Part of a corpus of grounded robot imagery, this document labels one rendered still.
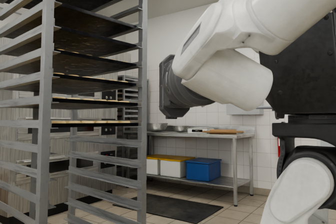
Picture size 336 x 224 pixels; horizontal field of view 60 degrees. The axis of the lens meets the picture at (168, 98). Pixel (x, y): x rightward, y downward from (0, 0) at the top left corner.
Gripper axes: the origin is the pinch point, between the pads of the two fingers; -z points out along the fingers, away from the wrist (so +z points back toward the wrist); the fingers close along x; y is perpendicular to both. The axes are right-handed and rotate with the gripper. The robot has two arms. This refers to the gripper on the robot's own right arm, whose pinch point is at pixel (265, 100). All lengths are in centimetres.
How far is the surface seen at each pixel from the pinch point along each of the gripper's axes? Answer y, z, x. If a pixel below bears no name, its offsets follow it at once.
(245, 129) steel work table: -347, 6, -19
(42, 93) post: 12, -74, 3
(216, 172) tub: -333, -36, -81
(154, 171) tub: -340, -131, -84
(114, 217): -36, -67, -53
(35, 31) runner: 2, -85, 28
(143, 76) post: -28, -50, 14
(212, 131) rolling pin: -305, -39, -21
